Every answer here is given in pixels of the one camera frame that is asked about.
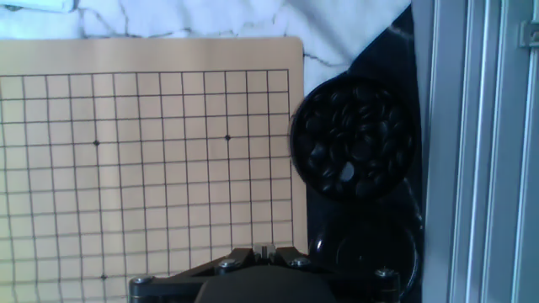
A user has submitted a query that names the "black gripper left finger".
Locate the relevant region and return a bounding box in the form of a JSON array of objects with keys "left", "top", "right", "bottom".
[{"left": 128, "top": 243, "right": 264, "bottom": 303}]

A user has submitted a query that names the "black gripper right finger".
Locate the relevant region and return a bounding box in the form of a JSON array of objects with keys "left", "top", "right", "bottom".
[{"left": 264, "top": 243, "right": 401, "bottom": 303}]

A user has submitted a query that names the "tan go board mat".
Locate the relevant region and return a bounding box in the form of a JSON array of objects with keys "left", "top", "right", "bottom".
[{"left": 0, "top": 36, "right": 309, "bottom": 303}]

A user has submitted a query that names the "empty black bowl lid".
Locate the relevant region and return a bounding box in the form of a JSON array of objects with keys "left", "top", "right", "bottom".
[{"left": 307, "top": 210, "right": 422, "bottom": 302}]

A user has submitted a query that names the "black go stone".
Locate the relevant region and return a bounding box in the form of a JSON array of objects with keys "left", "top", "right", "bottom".
[{"left": 339, "top": 162, "right": 356, "bottom": 183}]

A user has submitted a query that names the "black bowl with go stones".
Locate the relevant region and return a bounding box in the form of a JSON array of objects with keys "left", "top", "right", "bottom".
[{"left": 289, "top": 74, "right": 419, "bottom": 202}]

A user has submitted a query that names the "black marble pattern cloth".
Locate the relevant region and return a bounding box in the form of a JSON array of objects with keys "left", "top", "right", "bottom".
[{"left": 305, "top": 3, "right": 424, "bottom": 303}]

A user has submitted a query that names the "white marble pattern cloth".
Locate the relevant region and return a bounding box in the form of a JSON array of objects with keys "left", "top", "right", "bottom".
[{"left": 0, "top": 0, "right": 412, "bottom": 98}]

